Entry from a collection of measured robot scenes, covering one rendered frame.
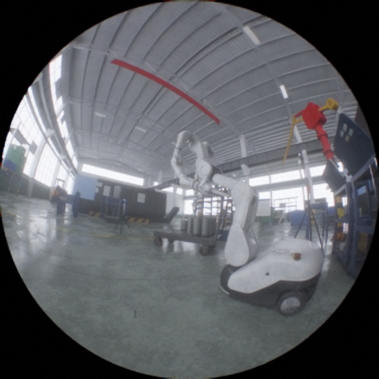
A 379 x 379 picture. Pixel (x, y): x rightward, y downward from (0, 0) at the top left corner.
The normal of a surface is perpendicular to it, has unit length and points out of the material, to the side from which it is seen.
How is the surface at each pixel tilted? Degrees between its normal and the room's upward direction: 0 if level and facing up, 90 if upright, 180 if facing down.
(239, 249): 90
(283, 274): 90
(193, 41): 171
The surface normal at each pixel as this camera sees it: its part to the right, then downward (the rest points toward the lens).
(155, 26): 0.05, 0.99
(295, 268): -0.73, -0.20
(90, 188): 0.66, -0.18
